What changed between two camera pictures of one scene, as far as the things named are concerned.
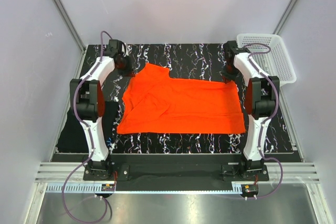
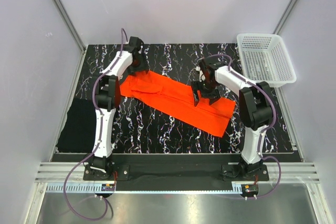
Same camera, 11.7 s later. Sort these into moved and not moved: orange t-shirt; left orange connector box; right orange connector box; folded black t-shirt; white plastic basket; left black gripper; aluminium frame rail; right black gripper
Moved: right black gripper; orange t-shirt; left black gripper
Not moved: left orange connector box; right orange connector box; white plastic basket; aluminium frame rail; folded black t-shirt
